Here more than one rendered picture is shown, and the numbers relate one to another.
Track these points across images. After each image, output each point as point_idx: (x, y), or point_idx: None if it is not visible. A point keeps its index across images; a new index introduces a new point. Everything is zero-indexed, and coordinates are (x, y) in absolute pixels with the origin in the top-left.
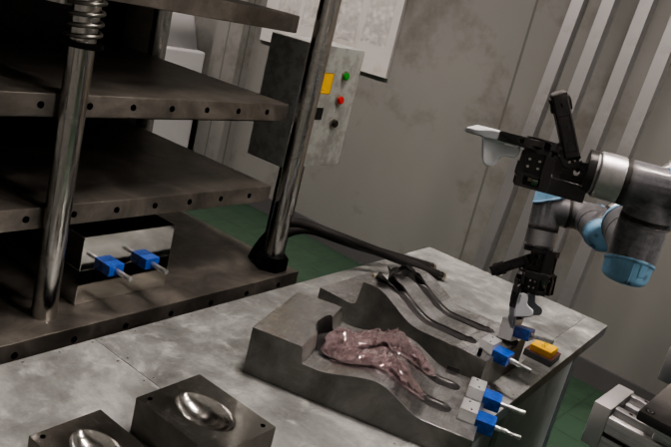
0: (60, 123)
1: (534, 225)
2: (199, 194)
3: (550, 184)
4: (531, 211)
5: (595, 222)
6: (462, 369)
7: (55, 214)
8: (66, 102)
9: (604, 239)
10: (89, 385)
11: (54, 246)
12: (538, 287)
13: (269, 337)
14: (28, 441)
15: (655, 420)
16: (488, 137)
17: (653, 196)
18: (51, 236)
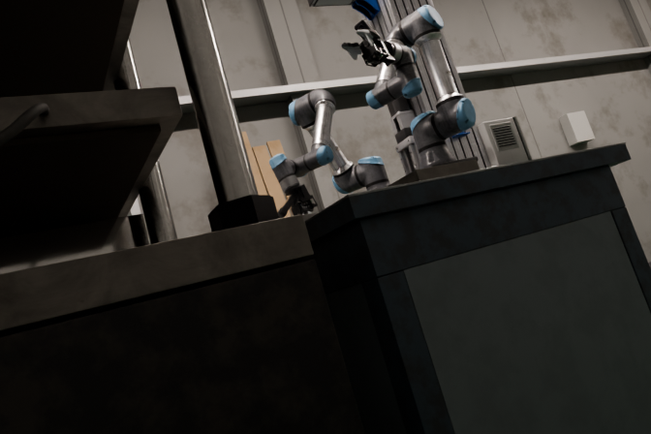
0: (131, 77)
1: (287, 174)
2: None
3: (385, 54)
4: (278, 170)
5: (321, 147)
6: None
7: (157, 162)
8: (130, 59)
9: (329, 153)
10: None
11: (167, 196)
12: (310, 204)
13: (309, 216)
14: (418, 173)
15: (439, 164)
16: (366, 32)
17: (408, 51)
18: (163, 185)
